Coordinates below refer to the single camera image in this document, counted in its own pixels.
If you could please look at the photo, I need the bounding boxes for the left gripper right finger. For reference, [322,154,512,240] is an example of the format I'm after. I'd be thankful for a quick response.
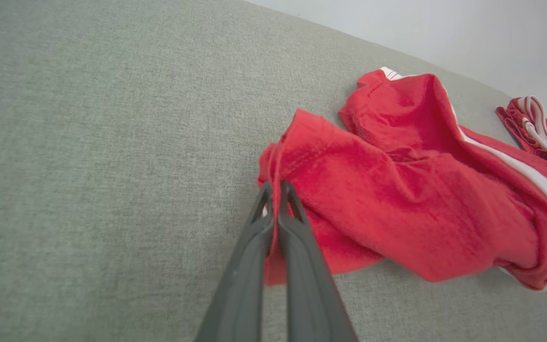
[277,180,359,342]

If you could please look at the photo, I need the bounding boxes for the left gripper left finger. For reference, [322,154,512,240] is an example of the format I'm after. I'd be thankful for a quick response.
[195,182,274,342]

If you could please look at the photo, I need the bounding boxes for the grey fabric sofa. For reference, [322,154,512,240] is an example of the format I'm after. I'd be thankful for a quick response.
[0,0,547,342]

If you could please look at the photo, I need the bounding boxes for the red Bulls shorts white stripes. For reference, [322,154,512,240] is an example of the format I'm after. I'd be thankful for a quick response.
[257,66,547,291]

